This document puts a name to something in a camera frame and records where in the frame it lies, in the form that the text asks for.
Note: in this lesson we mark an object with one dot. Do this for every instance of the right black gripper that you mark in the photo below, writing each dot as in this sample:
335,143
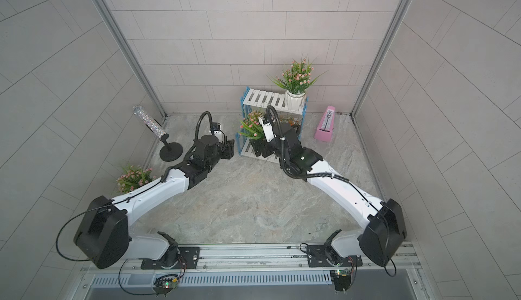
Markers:
258,146

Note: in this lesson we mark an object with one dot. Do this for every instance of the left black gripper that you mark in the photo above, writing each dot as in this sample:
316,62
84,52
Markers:
228,149

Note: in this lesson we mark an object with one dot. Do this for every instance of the pink flower pot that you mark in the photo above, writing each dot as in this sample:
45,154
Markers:
296,80
251,127
134,177

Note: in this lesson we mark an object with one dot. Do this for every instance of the red flower pot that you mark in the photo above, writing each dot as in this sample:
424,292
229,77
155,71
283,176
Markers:
294,121

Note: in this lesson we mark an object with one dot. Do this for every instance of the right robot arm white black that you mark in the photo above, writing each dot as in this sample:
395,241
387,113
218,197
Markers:
381,222

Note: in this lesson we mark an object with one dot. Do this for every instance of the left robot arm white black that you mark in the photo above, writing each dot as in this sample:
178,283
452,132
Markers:
103,235

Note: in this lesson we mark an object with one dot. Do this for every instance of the glitter tube on black stand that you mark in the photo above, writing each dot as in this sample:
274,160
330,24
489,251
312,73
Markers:
170,151

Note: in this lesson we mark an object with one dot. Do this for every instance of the pink metronome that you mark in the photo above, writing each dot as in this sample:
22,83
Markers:
325,128

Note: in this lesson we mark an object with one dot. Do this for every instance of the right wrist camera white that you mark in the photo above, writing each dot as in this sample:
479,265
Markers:
267,129

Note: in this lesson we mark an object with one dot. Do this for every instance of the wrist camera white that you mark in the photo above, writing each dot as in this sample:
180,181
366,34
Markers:
267,129
216,130

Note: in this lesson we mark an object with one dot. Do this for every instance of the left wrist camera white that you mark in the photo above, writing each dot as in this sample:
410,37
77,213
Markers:
216,130

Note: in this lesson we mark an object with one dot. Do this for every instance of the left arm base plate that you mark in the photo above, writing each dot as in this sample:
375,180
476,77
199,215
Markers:
187,256

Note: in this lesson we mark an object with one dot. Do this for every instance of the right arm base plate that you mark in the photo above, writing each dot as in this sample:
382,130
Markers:
317,255

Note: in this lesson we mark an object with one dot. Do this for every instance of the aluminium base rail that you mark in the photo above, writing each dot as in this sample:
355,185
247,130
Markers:
256,265

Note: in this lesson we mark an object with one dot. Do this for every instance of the left circuit board with cables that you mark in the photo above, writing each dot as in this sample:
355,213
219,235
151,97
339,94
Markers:
162,285

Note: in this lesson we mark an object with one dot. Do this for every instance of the circuit board with cables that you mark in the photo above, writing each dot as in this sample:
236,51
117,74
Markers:
343,280
162,285

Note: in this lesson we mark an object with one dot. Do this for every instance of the right circuit board with cables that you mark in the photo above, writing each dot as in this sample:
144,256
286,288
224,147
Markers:
343,280

